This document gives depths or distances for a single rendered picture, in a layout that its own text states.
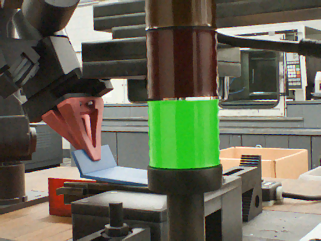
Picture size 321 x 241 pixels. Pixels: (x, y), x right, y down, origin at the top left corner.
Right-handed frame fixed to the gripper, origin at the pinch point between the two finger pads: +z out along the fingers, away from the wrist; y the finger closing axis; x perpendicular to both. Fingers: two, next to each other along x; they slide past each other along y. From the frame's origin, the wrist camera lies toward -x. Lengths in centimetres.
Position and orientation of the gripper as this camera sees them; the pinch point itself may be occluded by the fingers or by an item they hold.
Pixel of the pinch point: (92, 155)
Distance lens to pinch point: 64.5
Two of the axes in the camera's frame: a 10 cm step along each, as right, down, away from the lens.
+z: 4.0, 9.0, -1.6
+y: 7.7, -4.3, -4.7
